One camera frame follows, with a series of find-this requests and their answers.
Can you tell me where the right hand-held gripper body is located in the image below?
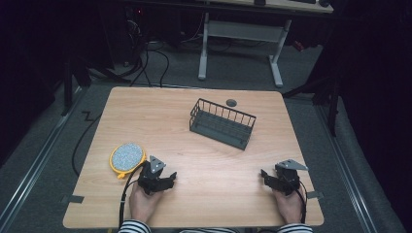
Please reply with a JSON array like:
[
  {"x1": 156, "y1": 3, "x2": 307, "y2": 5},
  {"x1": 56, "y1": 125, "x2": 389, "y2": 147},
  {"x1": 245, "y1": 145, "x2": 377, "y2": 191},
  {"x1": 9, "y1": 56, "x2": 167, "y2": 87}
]
[{"x1": 274, "y1": 158, "x2": 309, "y2": 197}]

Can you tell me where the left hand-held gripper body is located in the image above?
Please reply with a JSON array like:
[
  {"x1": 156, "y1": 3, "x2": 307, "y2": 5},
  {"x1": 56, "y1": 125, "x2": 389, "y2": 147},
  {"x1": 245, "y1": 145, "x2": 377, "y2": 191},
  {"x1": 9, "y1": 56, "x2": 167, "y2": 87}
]
[{"x1": 137, "y1": 155, "x2": 168, "y2": 196}]

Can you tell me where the person's right hand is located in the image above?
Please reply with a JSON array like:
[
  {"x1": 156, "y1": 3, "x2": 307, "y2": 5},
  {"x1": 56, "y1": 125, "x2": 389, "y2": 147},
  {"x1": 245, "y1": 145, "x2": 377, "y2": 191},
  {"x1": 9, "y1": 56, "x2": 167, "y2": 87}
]
[{"x1": 272, "y1": 186, "x2": 306, "y2": 225}]

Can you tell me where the person's left hand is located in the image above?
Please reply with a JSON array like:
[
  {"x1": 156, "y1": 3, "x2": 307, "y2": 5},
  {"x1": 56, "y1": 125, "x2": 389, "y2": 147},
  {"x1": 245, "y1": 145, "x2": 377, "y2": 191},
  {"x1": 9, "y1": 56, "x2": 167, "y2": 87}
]
[{"x1": 128, "y1": 183, "x2": 164, "y2": 225}]

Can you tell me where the person's striped torso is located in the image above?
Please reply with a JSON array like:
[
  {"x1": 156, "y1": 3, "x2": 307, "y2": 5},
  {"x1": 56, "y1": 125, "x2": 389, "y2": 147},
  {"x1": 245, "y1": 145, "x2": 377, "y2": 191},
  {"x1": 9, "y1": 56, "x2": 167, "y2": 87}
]
[{"x1": 179, "y1": 227, "x2": 241, "y2": 233}]

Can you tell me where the black metal stand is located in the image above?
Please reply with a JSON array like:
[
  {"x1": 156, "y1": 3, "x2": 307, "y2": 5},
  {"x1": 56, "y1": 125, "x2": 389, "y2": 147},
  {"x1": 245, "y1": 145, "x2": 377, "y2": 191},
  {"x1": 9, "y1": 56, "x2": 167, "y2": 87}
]
[
  {"x1": 282, "y1": 69, "x2": 342, "y2": 138},
  {"x1": 60, "y1": 48, "x2": 93, "y2": 117}
]

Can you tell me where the white-legged wooden desk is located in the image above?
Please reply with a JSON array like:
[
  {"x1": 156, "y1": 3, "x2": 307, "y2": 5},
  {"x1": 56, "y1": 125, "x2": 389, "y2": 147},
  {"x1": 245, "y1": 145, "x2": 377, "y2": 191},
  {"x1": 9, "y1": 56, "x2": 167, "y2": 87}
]
[{"x1": 196, "y1": 0, "x2": 334, "y2": 88}]

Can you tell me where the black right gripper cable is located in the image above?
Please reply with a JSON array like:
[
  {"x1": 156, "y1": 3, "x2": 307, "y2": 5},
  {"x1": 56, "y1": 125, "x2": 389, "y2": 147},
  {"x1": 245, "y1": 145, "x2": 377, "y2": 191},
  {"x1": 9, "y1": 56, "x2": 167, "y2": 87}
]
[{"x1": 296, "y1": 180, "x2": 308, "y2": 225}]

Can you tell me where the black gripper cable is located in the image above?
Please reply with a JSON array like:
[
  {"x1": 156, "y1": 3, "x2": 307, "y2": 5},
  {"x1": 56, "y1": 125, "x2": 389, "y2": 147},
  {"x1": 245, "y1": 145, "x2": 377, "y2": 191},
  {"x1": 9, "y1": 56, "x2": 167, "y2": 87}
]
[
  {"x1": 296, "y1": 180, "x2": 308, "y2": 225},
  {"x1": 118, "y1": 160, "x2": 149, "y2": 228}
]

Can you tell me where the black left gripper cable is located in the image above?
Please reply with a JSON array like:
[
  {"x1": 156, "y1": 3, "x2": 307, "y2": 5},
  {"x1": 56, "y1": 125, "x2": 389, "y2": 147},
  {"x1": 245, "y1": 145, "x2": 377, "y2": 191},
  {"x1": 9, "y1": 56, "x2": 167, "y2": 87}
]
[{"x1": 118, "y1": 160, "x2": 149, "y2": 228}]

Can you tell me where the metal floor rail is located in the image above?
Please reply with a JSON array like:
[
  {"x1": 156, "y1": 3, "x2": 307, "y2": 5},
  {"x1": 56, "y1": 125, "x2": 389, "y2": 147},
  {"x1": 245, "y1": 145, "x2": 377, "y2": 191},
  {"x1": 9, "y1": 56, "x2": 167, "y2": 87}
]
[
  {"x1": 315, "y1": 105, "x2": 378, "y2": 233},
  {"x1": 0, "y1": 86, "x2": 86, "y2": 227}
]

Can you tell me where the black wire basket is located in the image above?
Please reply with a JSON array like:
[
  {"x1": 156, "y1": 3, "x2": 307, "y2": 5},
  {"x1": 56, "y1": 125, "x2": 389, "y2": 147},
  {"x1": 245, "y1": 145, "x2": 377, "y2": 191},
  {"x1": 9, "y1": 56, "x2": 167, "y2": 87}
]
[{"x1": 189, "y1": 97, "x2": 258, "y2": 151}]

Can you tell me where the black floor cable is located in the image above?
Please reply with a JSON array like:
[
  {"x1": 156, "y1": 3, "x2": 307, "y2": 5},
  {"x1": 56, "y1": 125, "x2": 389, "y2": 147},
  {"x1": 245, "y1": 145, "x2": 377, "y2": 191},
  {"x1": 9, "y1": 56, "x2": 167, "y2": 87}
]
[{"x1": 71, "y1": 111, "x2": 103, "y2": 178}]

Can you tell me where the bundle of black cables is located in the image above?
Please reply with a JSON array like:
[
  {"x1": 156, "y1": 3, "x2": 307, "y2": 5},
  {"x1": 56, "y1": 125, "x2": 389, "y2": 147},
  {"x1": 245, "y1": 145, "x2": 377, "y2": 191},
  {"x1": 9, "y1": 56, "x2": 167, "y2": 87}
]
[{"x1": 118, "y1": 13, "x2": 171, "y2": 88}]

